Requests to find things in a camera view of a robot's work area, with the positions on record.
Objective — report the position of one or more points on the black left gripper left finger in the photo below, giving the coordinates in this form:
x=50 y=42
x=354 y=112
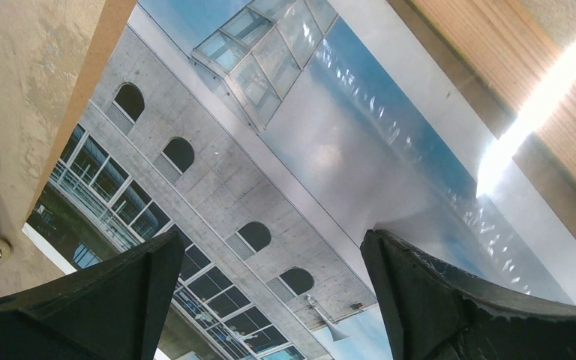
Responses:
x=115 y=309

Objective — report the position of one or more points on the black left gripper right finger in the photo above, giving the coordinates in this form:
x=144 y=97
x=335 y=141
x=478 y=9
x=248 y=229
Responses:
x=432 y=309

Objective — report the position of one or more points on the building and sky photo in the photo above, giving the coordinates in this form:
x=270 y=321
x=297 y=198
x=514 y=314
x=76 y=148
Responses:
x=271 y=136

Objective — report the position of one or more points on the yellow wooden picture frame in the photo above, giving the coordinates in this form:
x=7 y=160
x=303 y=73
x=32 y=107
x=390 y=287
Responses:
x=496 y=53

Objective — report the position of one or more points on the brown frame backing board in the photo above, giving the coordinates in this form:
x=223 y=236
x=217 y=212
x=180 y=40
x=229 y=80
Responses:
x=99 y=46

